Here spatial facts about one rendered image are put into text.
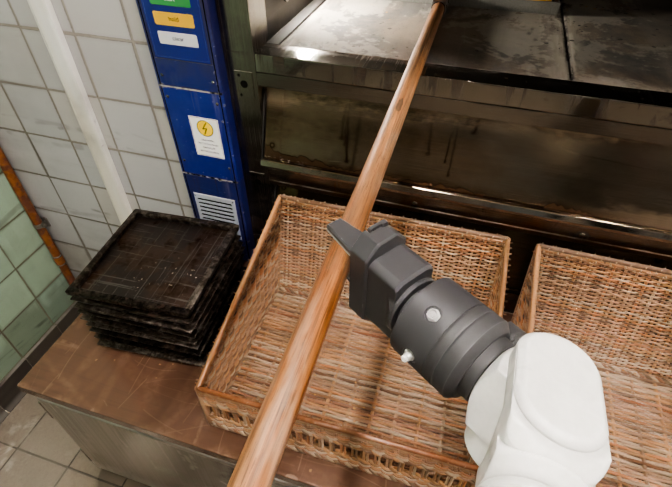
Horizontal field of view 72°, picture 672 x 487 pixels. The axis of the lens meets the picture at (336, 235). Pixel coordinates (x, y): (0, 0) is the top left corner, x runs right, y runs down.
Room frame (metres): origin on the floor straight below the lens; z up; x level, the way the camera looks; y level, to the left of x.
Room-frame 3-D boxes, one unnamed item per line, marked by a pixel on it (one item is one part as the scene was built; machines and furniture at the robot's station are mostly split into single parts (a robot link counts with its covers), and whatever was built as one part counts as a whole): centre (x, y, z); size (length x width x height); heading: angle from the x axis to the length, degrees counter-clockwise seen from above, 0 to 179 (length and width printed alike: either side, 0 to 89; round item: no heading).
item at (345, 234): (0.36, -0.02, 1.21); 0.06 x 0.03 x 0.02; 39
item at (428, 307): (0.29, -0.07, 1.19); 0.12 x 0.10 x 0.13; 39
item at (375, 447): (0.60, -0.06, 0.72); 0.56 x 0.49 x 0.28; 74
